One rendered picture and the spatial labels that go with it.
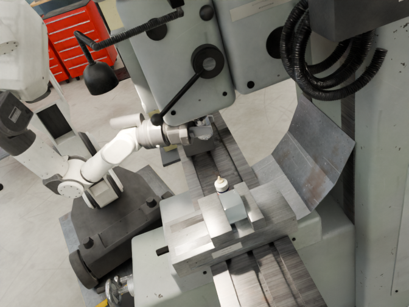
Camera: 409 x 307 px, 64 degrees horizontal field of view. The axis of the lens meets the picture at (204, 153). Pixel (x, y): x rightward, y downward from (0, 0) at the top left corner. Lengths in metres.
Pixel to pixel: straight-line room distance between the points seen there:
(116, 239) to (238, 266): 0.88
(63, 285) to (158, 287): 1.41
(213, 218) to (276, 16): 0.51
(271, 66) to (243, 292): 0.55
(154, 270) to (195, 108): 0.68
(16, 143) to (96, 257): 0.81
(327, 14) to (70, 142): 1.18
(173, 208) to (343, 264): 0.66
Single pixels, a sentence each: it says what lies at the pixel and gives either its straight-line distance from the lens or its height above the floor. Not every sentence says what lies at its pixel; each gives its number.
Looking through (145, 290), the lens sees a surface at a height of 0.76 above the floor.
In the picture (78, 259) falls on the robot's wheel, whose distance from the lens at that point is 1.72.
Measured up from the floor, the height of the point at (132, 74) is 1.45.
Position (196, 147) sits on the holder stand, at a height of 0.99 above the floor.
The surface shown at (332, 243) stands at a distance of 1.24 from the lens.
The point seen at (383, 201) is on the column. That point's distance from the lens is 1.07.
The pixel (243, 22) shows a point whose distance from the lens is 0.73.
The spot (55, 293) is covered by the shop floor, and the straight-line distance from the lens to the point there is 2.56.
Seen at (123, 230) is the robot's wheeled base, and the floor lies 0.59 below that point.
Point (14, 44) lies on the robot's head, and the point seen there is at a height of 1.58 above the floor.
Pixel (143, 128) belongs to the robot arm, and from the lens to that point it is 0.95.
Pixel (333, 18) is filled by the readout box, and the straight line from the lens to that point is 0.52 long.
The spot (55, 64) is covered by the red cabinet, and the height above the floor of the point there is 0.35.
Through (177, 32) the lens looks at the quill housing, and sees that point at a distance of 0.72.
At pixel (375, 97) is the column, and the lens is 0.83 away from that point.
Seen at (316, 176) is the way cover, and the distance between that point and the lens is 1.08.
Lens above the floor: 1.73
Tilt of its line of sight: 37 degrees down
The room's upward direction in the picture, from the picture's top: 20 degrees counter-clockwise
